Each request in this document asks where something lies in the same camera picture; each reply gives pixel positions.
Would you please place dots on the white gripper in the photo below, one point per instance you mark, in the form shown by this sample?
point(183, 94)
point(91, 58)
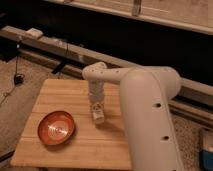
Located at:
point(96, 94)

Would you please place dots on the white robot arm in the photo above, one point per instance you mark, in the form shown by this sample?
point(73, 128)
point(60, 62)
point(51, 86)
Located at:
point(144, 93)

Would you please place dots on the orange ceramic bowl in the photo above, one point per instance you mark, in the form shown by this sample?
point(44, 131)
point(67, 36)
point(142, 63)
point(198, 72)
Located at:
point(56, 128)

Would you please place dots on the wooden board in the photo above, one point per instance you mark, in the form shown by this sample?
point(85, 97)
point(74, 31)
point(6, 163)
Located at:
point(90, 147)

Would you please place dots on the long wooden beam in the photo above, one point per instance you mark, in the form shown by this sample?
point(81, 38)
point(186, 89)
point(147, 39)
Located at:
point(192, 90)

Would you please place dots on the small white block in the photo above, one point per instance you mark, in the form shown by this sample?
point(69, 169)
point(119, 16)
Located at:
point(34, 33)

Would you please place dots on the blue and white box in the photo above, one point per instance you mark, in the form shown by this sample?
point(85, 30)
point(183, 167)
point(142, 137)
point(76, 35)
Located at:
point(206, 153)

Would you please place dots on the wooden post on ledge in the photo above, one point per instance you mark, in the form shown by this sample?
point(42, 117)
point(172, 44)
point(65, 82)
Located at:
point(136, 9)

